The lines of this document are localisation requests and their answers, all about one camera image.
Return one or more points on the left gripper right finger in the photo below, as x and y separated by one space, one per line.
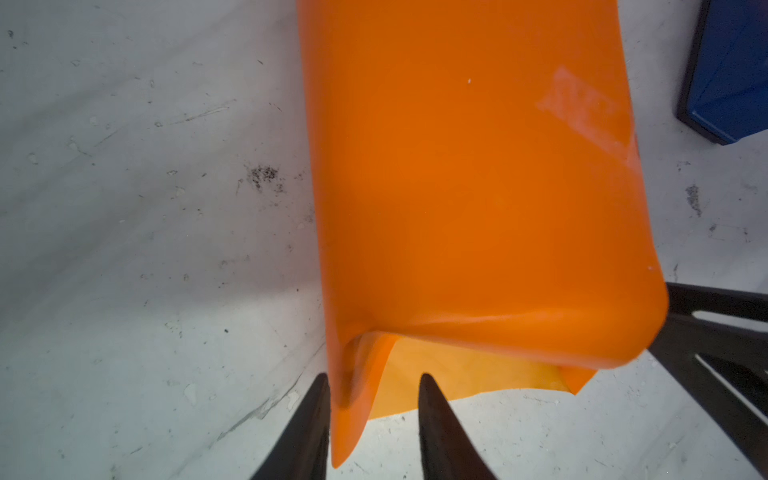
446 450

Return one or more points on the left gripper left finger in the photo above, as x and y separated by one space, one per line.
301 452

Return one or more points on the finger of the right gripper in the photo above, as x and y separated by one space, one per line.
722 367

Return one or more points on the blue tape dispenser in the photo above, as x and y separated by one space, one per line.
724 91

